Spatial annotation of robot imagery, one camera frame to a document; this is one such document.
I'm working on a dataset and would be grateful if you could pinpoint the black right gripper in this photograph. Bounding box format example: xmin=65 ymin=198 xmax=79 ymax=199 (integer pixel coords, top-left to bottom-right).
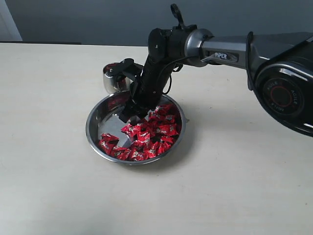
xmin=119 ymin=28 xmax=183 ymax=123

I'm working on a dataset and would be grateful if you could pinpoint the red candy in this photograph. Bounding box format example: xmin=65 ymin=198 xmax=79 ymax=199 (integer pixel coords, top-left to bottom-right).
xmin=104 ymin=63 xmax=118 ymax=70
xmin=98 ymin=133 xmax=119 ymax=155
xmin=156 ymin=123 xmax=179 ymax=137
xmin=129 ymin=149 xmax=145 ymax=162
xmin=136 ymin=131 xmax=150 ymax=144

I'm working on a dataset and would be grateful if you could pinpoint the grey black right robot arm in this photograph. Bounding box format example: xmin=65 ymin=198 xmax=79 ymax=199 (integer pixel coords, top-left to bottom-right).
xmin=119 ymin=4 xmax=313 ymax=136

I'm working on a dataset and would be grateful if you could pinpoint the stainless steel cup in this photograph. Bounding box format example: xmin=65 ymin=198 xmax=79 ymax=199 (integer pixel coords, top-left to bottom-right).
xmin=103 ymin=68 xmax=131 ymax=94

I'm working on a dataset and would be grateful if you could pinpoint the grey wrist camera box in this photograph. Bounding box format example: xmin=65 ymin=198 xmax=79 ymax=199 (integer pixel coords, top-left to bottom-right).
xmin=108 ymin=58 xmax=143 ymax=82

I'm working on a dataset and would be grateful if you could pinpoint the black cable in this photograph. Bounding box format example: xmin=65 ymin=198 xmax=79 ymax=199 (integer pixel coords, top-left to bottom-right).
xmin=156 ymin=56 xmax=196 ymax=95

